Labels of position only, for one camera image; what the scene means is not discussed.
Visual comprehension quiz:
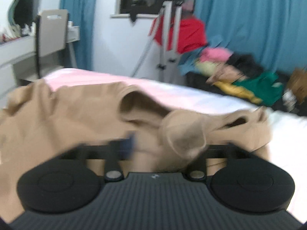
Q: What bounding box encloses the black garment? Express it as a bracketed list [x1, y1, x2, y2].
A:
[227, 54, 263, 77]

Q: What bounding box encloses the teal blue garment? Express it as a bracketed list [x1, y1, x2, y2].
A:
[179, 36, 224, 76]

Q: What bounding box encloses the yellow-green garment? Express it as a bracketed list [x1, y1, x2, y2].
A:
[195, 61, 216, 76]

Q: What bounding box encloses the white desk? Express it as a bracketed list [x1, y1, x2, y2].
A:
[0, 25, 80, 97]

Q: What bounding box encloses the white patterned cloth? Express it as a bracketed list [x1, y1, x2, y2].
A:
[283, 90, 298, 106]

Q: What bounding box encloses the tan printed t-shirt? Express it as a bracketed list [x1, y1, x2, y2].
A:
[0, 79, 273, 224]

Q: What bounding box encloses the pastel tie-dye bed sheet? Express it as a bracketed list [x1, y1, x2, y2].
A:
[44, 68, 307, 221]

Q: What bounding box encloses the black sofa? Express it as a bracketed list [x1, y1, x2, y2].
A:
[187, 72, 307, 116]

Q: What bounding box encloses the grey chair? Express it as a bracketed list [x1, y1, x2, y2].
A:
[35, 9, 77, 80]

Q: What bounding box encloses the red garment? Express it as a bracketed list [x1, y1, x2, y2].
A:
[153, 18, 207, 54]

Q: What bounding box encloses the beige garment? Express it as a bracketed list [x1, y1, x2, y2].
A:
[207, 66, 243, 84]

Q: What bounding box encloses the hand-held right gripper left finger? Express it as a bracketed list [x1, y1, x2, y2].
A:
[59, 132, 136, 181]

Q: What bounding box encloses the clutter of small desk things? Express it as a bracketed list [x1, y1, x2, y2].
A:
[0, 24, 32, 44]

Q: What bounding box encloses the narrow blue curtain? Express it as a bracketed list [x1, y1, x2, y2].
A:
[60, 0, 99, 71]

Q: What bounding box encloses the brown paper bag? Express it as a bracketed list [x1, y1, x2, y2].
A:
[286, 68, 307, 101]

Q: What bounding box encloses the mustard yellow garment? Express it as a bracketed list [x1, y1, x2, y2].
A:
[215, 81, 262, 104]

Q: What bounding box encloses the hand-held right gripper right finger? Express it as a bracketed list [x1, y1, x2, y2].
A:
[187, 143, 253, 180]

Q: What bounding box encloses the wavy frame mirror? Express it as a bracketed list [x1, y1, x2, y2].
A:
[7, 0, 41, 29]

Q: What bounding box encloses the garment steamer stand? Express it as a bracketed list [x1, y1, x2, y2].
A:
[131, 0, 185, 83]

